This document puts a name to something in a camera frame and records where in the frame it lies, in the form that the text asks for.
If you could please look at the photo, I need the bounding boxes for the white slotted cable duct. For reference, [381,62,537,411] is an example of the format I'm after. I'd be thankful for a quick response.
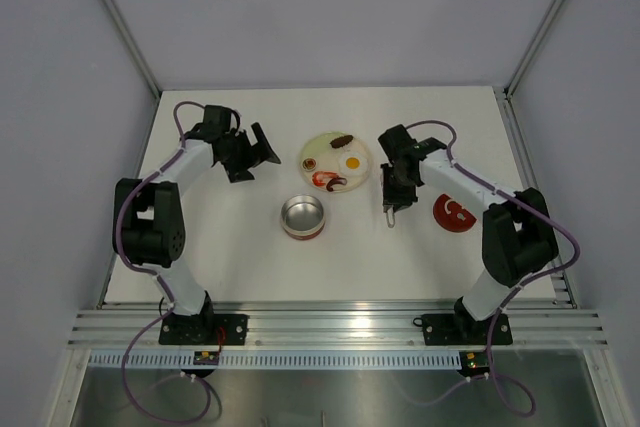
[88,349,462,371]

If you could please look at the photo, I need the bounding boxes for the right side aluminium rail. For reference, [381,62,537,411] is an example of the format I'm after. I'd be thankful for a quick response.
[493,87,577,309]

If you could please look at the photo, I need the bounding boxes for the right aluminium frame post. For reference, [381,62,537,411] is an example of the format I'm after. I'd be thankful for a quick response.
[504,0,569,100]

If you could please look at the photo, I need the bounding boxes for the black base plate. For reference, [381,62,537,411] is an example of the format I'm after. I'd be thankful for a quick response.
[158,314,249,346]
[412,313,513,346]

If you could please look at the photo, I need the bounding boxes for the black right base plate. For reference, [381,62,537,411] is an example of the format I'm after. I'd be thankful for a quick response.
[412,313,513,346]

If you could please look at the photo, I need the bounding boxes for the dark red toy octopus tentacle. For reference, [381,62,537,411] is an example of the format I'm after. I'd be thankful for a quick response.
[325,176,348,193]

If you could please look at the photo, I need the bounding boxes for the toy noodle bowl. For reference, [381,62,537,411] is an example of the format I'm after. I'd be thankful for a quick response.
[302,158,316,170]

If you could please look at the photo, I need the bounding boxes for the brown toy sea cucumber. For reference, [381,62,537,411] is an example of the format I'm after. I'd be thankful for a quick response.
[330,135,354,149]

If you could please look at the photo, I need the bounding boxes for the red lunch box lid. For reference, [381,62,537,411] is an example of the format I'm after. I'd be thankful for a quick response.
[432,194,477,233]

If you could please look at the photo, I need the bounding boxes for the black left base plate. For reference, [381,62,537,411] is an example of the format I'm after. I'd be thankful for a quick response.
[158,314,249,346]

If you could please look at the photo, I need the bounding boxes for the left aluminium frame post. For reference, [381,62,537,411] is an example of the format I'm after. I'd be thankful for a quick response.
[99,0,162,101]

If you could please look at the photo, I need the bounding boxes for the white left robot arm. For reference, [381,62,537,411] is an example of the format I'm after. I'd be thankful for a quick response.
[112,105,280,347]

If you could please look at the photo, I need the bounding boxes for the aluminium front rail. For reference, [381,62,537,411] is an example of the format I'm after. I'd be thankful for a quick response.
[67,301,608,350]

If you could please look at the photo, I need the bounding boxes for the toy fried egg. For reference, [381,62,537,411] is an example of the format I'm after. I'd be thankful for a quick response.
[338,151,369,177]

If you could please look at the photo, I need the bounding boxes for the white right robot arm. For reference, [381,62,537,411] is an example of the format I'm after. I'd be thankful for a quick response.
[378,124,559,345]

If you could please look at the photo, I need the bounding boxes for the aluminium rail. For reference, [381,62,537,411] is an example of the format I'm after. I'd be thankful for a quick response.
[67,301,608,350]
[493,87,577,309]

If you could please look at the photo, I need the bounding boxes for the red steel lunch box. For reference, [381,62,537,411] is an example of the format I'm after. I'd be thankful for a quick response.
[280,195,326,240]

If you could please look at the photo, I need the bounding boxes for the orange toy shrimp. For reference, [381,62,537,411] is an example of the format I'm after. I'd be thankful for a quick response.
[312,171,339,187]

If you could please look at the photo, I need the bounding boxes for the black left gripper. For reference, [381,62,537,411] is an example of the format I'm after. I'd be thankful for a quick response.
[219,124,279,183]

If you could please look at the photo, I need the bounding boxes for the aluminium frame post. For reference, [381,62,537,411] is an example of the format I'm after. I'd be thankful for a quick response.
[504,0,569,100]
[99,0,162,101]

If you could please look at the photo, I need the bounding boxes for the pink cat paw tongs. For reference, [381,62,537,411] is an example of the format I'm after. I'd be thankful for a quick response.
[385,209,396,229]

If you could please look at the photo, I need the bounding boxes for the cream green round plate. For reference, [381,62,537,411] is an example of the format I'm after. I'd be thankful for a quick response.
[298,131,373,194]

